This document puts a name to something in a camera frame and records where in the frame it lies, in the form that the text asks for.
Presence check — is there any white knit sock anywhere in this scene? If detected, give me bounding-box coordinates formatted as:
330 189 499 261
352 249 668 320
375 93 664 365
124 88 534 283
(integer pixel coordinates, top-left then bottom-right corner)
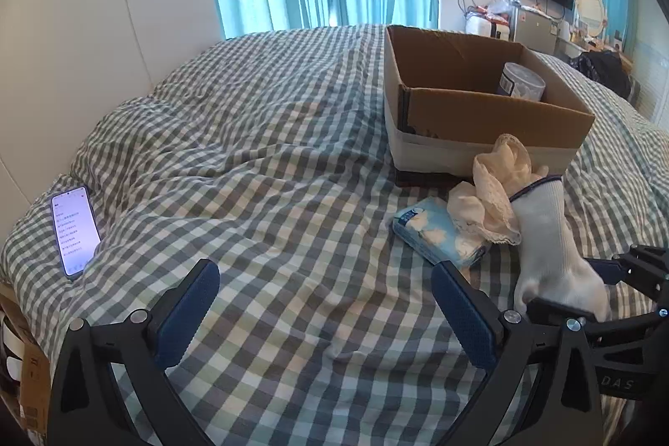
510 176 610 321

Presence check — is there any beige lace cloth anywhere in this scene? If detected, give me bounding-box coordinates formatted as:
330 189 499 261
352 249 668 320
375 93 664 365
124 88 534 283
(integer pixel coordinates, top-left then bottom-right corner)
447 133 549 246

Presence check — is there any blue tissue pack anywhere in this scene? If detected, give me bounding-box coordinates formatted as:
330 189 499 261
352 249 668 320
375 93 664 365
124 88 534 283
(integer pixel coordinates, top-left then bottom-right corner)
391 197 489 268

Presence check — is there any cardboard box beside bed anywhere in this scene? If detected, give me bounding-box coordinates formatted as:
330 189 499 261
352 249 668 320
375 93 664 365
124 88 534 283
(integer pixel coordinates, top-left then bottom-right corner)
1 284 51 445

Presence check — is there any smartphone with lit screen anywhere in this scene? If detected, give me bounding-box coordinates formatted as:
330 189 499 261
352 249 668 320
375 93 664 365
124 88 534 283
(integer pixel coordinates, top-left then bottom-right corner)
51 186 101 280

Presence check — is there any black backpack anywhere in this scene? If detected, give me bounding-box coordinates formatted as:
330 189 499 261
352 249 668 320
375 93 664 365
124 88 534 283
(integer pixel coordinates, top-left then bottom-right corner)
569 51 632 99

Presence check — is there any clear cylindrical jar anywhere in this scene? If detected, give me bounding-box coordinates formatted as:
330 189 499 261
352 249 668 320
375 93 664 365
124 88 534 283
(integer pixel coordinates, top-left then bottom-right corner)
497 62 545 102

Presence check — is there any brown cardboard box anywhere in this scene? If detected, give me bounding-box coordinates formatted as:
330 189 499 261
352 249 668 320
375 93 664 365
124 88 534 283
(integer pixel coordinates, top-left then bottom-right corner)
383 26 595 184

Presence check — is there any small silver refrigerator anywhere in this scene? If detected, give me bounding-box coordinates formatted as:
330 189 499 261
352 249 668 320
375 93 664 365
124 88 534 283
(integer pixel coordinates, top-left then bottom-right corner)
511 5 559 54

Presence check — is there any oval white mirror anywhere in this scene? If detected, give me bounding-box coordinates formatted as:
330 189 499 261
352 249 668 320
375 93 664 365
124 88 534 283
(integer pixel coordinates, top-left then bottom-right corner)
575 0 607 37

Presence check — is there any white suitcase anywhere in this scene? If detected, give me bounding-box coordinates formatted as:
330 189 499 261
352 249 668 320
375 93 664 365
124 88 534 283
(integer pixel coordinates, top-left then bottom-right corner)
465 13 510 41

